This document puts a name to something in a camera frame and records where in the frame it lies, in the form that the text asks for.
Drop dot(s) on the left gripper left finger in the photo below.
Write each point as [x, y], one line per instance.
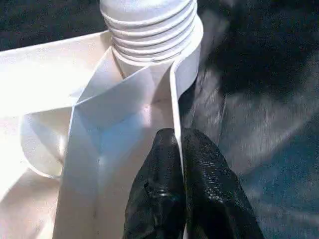
[157, 194]

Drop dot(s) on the white plastic table leg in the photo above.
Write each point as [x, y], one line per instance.
[149, 30]

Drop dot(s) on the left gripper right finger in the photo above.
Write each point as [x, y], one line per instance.
[214, 194]

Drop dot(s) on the white plastic table top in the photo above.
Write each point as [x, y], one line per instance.
[49, 87]

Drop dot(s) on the black work mat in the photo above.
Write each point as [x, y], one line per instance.
[261, 124]

